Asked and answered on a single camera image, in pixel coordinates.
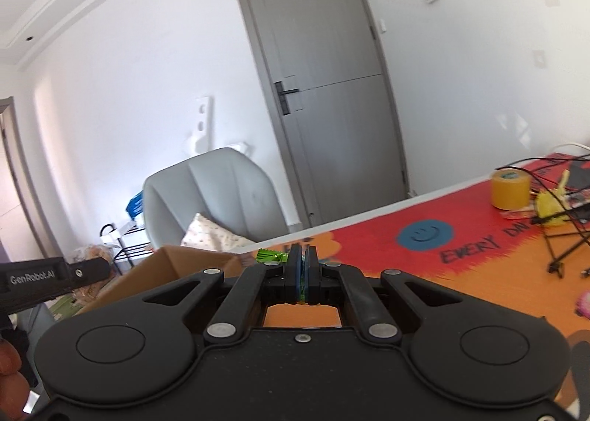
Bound small green snack packet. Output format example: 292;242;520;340
255;247;308;304

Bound person's left hand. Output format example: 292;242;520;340
0;340;30;420

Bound small brown carton on floor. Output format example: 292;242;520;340
70;244;115;305

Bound cream dotted cushion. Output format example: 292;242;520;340
181;213;253;252

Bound brown cardboard box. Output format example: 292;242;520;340
78;245;243;315

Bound grey upholstered armchair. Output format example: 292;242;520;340
142;148;289;248

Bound black metal shoe rack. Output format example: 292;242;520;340
99;221;153;275

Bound blue plastic bag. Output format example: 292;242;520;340
125;192;143;220

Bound white foam packing piece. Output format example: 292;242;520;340
184;96;214;157

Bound colourful cartoon table mat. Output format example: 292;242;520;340
247;152;589;420

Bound yellow tape roll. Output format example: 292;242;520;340
490;168;531;211

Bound yellow toy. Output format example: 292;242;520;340
534;169;570;227

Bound grey interior door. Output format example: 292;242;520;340
238;0;408;227

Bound pink small object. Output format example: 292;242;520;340
575;291;590;319

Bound black door handle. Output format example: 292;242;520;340
274;81;299;116

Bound black cables tangle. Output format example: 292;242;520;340
495;152;590;279

